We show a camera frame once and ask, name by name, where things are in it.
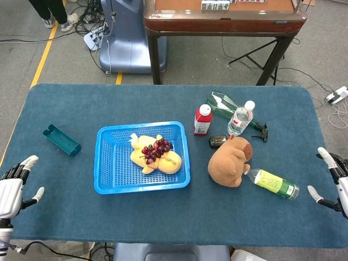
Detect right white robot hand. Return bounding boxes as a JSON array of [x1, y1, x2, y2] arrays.
[[307, 147, 348, 220]]

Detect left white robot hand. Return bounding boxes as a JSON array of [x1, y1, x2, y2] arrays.
[[0, 155, 45, 220]]

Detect dark red grape bunch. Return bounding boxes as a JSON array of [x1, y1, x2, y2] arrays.
[[140, 138, 174, 165]]

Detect yellow plush duck toy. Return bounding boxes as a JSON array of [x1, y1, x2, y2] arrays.
[[128, 133, 182, 175]]

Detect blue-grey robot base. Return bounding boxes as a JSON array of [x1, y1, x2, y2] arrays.
[[98, 0, 168, 74]]

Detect blue plastic mesh basket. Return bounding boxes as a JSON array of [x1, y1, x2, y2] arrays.
[[94, 121, 191, 195]]

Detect clear bottle green label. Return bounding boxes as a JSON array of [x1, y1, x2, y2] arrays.
[[244, 168, 300, 200]]

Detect teal rectangular box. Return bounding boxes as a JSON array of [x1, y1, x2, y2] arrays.
[[42, 124, 82, 157]]

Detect white power strip grey plug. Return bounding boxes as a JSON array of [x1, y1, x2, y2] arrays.
[[325, 85, 348, 105]]

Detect brown capybara plush toy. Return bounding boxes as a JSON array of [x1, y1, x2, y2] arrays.
[[208, 135, 254, 188]]

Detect clear water bottle red label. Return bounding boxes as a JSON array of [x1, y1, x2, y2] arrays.
[[227, 100, 256, 136]]

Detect small black case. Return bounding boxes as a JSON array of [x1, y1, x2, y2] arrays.
[[208, 134, 228, 149]]

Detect green spray bottle black trigger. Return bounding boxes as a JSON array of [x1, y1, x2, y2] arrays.
[[206, 90, 269, 142]]

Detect red juice bottle white cap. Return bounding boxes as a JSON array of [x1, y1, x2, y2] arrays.
[[193, 104, 213, 136]]

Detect blue table cloth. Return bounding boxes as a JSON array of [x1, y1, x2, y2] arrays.
[[0, 83, 348, 250]]

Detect white power strip with plugs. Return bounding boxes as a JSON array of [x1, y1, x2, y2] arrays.
[[83, 26, 106, 52]]

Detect grey-blue robot torso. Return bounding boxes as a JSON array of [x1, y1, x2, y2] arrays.
[[113, 243, 232, 261]]

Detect person legs with sneakers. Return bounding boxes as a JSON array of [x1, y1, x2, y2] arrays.
[[28, 0, 79, 33]]

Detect brown mahjong table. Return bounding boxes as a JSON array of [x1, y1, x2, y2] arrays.
[[143, 0, 308, 86]]

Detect row of mahjong tiles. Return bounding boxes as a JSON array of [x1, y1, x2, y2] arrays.
[[201, 0, 231, 11]]

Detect white floor cable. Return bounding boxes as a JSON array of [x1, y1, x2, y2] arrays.
[[327, 102, 348, 130]]

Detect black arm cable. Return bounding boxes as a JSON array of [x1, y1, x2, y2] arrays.
[[7, 240, 92, 261]]

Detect black floor cable bundle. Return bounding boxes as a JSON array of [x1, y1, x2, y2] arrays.
[[73, 0, 110, 38]]

